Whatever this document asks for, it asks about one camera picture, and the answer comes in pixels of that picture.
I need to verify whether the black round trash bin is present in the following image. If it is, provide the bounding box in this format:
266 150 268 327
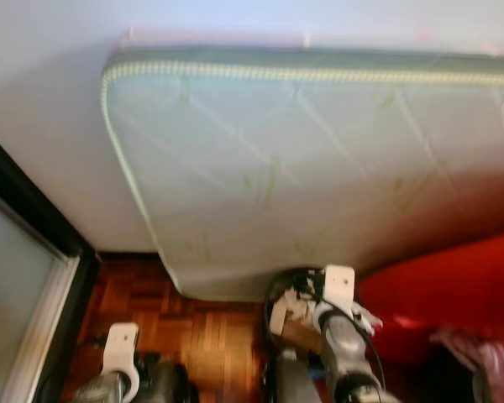
263 266 328 370

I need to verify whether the brown cardboard piece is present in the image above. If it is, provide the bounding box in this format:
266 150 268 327
269 285 325 355

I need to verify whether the white quilted mattress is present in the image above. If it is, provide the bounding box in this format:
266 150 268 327
100 44 504 303

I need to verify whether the red cushion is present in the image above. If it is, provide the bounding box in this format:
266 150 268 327
356 228 504 367

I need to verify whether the black framed glass door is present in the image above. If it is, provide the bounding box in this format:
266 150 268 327
0 126 100 403

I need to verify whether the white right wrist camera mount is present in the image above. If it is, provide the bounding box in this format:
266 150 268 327
322 264 357 310

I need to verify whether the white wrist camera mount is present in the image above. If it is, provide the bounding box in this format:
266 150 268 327
102 322 142 402
322 264 357 310

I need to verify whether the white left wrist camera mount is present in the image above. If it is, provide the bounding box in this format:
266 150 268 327
102 322 142 402

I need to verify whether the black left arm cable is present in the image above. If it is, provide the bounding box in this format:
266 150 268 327
71 335 112 372

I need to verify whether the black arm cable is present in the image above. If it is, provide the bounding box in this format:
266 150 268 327
71 335 112 372
334 299 389 389

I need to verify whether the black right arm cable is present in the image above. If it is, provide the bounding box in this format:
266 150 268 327
334 299 389 389

